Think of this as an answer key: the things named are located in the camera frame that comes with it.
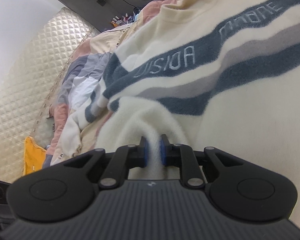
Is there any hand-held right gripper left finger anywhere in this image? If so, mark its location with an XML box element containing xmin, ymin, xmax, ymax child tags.
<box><xmin>62</xmin><ymin>136</ymin><xmax>148</xmax><ymax>190</ymax></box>

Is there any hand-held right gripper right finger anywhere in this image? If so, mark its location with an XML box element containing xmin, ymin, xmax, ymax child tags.
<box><xmin>159</xmin><ymin>134</ymin><xmax>243</xmax><ymax>189</ymax></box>

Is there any cream sweater with blue stripes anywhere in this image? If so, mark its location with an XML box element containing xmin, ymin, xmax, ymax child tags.
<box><xmin>85</xmin><ymin>0</ymin><xmax>300</xmax><ymax>220</ymax></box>

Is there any yellow cloth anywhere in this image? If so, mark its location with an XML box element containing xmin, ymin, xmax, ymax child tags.
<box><xmin>22</xmin><ymin>136</ymin><xmax>48</xmax><ymax>176</ymax></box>

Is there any patchwork plaid quilt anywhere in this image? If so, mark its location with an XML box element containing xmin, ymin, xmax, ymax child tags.
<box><xmin>42</xmin><ymin>0</ymin><xmax>178</xmax><ymax>167</ymax></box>

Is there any cream quilted headboard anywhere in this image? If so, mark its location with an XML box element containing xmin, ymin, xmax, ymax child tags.
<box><xmin>0</xmin><ymin>6</ymin><xmax>102</xmax><ymax>183</ymax></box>

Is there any group of cosmetic bottles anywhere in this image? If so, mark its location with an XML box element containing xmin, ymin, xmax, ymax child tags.
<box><xmin>111</xmin><ymin>12</ymin><xmax>130</xmax><ymax>27</ymax></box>

